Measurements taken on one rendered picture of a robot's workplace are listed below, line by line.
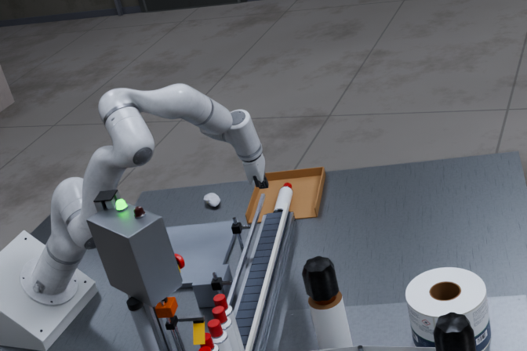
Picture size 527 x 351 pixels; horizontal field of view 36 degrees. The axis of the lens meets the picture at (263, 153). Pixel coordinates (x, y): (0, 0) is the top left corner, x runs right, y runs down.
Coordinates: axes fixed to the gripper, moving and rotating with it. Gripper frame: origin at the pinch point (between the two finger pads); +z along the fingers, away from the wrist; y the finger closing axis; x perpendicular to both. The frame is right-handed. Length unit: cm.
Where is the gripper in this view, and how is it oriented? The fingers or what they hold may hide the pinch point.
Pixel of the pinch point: (263, 182)
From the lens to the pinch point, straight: 267.3
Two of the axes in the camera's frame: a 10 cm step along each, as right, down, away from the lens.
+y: -0.9, 7.5, -6.6
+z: 2.6, 6.6, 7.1
